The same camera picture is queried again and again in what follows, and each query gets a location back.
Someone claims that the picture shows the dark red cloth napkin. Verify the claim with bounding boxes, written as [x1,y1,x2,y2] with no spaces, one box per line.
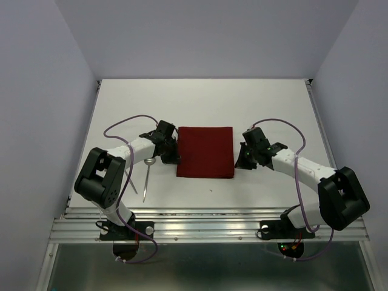
[176,127,235,179]

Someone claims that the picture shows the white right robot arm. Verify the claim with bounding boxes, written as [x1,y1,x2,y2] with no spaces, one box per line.
[235,127,370,236]

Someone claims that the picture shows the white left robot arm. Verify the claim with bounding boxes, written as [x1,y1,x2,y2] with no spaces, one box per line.
[74,120,181,239]

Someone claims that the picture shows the silver metal spoon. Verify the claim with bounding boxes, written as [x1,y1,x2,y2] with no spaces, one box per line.
[142,158,156,202]

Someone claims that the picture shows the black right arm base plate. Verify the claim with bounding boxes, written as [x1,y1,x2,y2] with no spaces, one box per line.
[256,219,315,241]

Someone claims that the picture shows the aluminium right side rail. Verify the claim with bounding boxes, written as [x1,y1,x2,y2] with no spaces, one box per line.
[304,78,352,216]

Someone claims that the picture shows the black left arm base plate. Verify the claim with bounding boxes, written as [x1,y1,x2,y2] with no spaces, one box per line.
[95,220,155,241]

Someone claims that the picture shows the aluminium front frame rail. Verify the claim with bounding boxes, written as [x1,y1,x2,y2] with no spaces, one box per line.
[48,207,371,243]

